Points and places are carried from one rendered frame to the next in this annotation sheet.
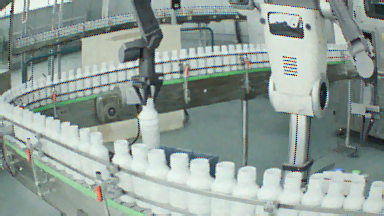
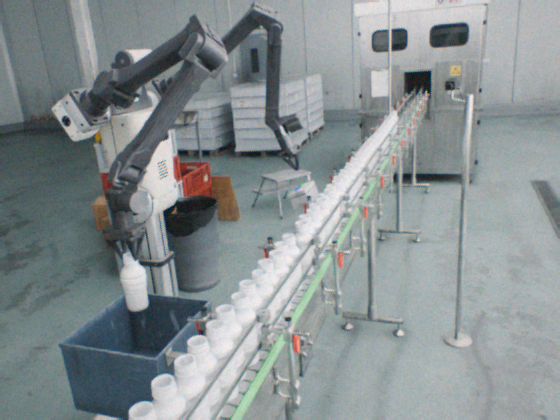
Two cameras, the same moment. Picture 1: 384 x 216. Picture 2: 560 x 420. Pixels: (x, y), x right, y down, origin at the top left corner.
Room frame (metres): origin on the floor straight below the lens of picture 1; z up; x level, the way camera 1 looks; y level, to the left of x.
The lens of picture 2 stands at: (1.65, 1.46, 1.66)
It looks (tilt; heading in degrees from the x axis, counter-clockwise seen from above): 18 degrees down; 252
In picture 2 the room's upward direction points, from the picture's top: 5 degrees counter-clockwise
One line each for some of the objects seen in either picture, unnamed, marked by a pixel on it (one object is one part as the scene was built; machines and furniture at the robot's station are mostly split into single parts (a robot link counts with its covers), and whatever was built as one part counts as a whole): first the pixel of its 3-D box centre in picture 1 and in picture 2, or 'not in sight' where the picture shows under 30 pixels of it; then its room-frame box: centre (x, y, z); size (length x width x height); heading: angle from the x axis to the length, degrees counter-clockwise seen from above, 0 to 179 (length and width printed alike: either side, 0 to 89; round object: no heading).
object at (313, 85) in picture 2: not in sight; (293, 105); (-2.16, -8.01, 0.59); 1.25 x 1.03 x 1.17; 51
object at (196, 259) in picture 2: not in sight; (193, 244); (1.13, -2.02, 0.32); 0.45 x 0.45 x 0.64
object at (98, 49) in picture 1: (127, 79); not in sight; (5.54, 0.71, 0.59); 1.10 x 0.62 x 1.18; 122
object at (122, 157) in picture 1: (125, 172); (302, 247); (1.13, 0.17, 1.08); 0.06 x 0.06 x 0.17
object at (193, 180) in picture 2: not in sight; (179, 180); (1.01, -3.18, 0.55); 0.61 x 0.41 x 0.22; 53
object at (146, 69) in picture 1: (146, 69); (122, 220); (1.63, 0.14, 1.26); 0.10 x 0.07 x 0.07; 142
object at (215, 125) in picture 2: not in sight; (203, 123); (-0.22, -7.69, 0.50); 1.23 x 1.05 x 1.00; 49
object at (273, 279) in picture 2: (68, 148); (267, 291); (1.32, 0.39, 1.08); 0.06 x 0.06 x 0.17
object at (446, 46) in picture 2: not in sight; (422, 89); (-2.36, -4.02, 1.05); 1.60 x 1.40 x 2.10; 50
